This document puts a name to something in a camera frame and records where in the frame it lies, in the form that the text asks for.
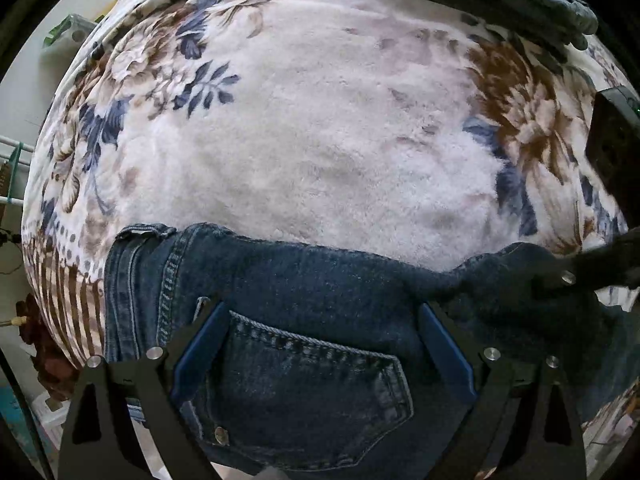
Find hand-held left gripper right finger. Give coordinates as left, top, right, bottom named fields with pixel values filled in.
left=419, top=302, right=587, bottom=480

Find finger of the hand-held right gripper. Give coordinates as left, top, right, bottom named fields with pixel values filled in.
left=505, top=225, right=640, bottom=292

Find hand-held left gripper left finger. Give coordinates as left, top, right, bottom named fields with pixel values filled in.
left=57, top=301, right=230, bottom=480

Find dark blue denim pants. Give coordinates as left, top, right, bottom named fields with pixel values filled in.
left=104, top=223, right=640, bottom=480

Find white plastic basket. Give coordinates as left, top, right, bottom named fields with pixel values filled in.
left=27, top=390, right=76, bottom=461

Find floral plush blanket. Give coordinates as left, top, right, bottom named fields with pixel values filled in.
left=22, top=0, right=632, bottom=371

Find green and white box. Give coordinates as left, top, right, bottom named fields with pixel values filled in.
left=42, top=12, right=97, bottom=49

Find white wire rack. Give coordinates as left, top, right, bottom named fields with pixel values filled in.
left=0, top=134, right=37, bottom=207

